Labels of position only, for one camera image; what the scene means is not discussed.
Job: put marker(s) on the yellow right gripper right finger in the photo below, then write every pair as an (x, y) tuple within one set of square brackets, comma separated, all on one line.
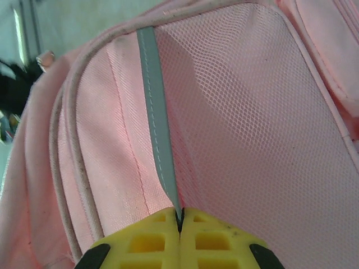
[(218, 246)]

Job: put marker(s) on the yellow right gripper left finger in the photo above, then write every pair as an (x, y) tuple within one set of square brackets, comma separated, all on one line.
[(140, 246)]

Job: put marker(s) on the pink student backpack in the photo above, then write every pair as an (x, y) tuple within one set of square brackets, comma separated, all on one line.
[(224, 112)]

